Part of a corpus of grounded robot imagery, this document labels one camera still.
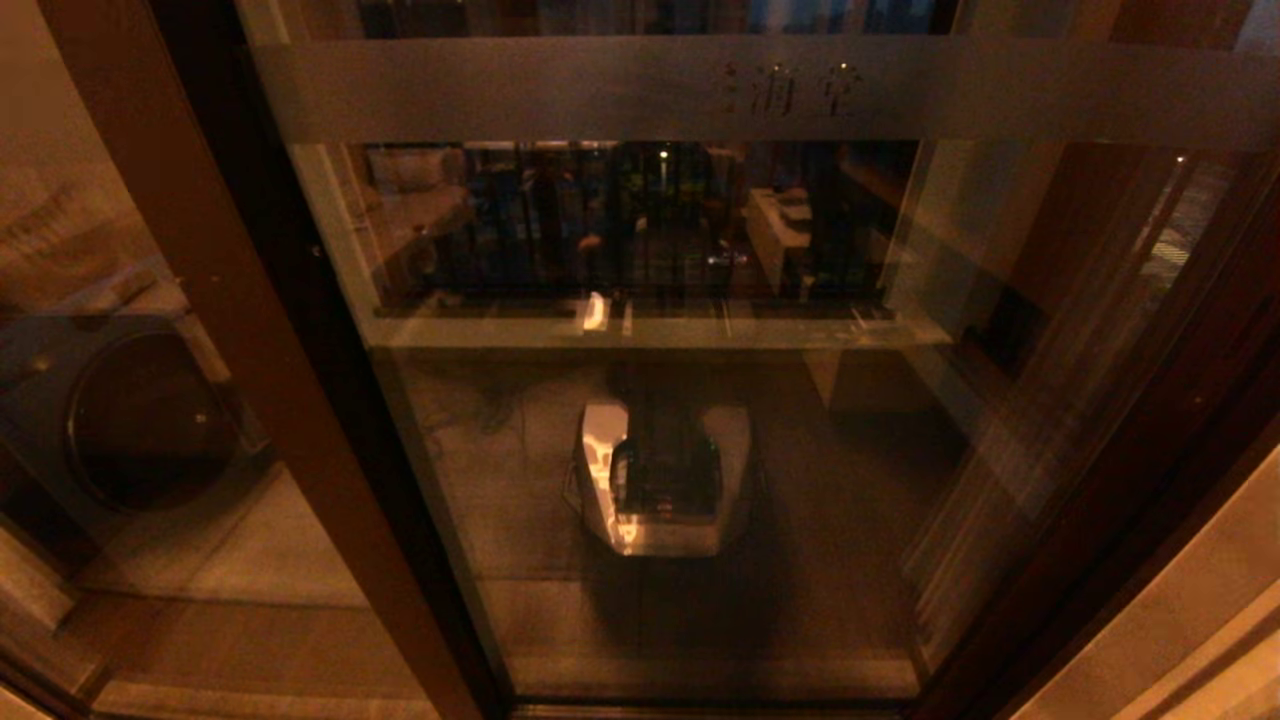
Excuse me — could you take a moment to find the brown framed sliding glass door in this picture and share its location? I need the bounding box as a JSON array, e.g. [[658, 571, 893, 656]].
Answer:
[[235, 0, 1280, 716]]

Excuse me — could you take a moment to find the long black metal balcony railing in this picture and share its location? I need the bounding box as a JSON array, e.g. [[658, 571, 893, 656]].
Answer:
[[365, 140, 916, 301]]

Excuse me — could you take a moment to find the brown framed fixed glass panel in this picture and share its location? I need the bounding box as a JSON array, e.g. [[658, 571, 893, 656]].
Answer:
[[0, 0, 511, 720]]

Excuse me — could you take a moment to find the grey front-loading washing machine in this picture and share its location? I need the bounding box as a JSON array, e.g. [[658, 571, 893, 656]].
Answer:
[[0, 280, 271, 546]]

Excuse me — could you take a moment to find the dark brown door jamb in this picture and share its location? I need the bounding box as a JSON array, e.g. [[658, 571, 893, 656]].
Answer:
[[905, 200, 1280, 720]]

